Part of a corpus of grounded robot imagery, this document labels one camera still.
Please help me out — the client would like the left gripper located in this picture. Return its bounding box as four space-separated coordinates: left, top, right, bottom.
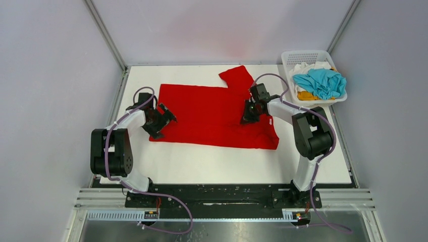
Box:
142 103 176 139

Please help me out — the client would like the red t-shirt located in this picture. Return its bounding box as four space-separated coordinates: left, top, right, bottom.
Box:
158 66 279 150

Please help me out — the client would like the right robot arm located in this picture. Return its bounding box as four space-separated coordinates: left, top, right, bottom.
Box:
241 84 336 208

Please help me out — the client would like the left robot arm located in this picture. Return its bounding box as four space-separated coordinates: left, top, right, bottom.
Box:
90 92 177 207

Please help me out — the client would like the yellow t-shirt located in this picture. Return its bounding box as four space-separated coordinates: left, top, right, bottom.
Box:
297 91 324 101

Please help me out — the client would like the white plastic laundry basket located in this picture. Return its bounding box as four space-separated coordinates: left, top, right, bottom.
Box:
281 50 347 106

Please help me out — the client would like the white t-shirt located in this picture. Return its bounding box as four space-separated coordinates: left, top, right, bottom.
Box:
288 62 332 93

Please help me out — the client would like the light blue t-shirt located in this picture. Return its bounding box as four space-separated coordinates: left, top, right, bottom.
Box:
293 69 347 100

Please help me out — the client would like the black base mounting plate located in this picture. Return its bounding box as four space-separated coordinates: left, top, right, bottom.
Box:
125 184 323 219

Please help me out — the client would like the left aluminium corner post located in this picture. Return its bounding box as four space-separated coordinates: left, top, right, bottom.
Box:
83 0 127 72

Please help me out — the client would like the aluminium corner post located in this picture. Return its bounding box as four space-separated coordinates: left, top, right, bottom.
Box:
327 0 361 54
83 0 127 72

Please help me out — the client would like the aluminium frame rail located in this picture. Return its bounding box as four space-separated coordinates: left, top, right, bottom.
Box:
66 184 386 241

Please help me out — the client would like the right aluminium corner post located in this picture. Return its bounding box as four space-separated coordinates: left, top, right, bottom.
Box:
327 0 361 54

